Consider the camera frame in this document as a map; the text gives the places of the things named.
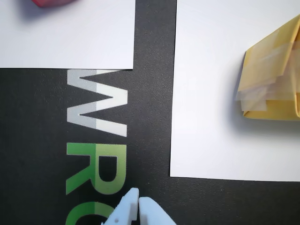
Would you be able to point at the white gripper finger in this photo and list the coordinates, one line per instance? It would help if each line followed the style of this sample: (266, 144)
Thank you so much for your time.
(125, 211)
(152, 213)

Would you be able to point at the red paper box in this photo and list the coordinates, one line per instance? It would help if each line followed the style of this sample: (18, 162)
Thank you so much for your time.
(54, 2)

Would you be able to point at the yellow paper box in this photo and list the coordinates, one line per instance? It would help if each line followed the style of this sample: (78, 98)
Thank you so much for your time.
(269, 82)

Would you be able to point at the black printed mat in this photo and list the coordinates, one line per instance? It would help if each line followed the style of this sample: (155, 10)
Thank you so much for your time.
(152, 117)

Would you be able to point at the white sheet marked home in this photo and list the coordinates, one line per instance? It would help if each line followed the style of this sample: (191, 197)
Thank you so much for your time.
(211, 117)

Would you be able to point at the white sheet marked one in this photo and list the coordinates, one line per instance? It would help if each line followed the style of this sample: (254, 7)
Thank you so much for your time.
(70, 35)

